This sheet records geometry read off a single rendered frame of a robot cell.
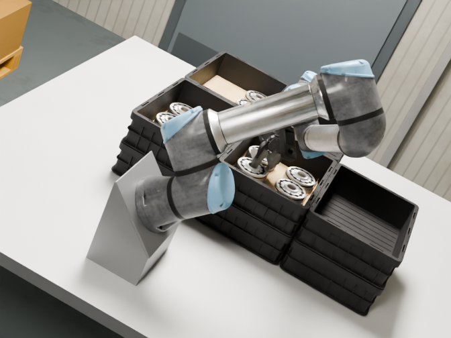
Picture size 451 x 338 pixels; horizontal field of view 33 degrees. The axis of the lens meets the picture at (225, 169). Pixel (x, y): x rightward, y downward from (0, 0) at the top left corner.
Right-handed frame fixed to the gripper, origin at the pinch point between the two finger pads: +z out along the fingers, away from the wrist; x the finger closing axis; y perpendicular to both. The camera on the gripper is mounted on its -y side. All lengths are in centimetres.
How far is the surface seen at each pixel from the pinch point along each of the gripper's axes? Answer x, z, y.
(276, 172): -9.5, 0.9, 3.6
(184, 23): -85, 45, 240
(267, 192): 10.9, -5.4, -20.7
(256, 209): 9.5, 2.0, -19.5
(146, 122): 40.3, -1.6, 7.9
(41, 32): -9, 87, 252
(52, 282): 68, 25, -37
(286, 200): 6.6, -6.7, -25.0
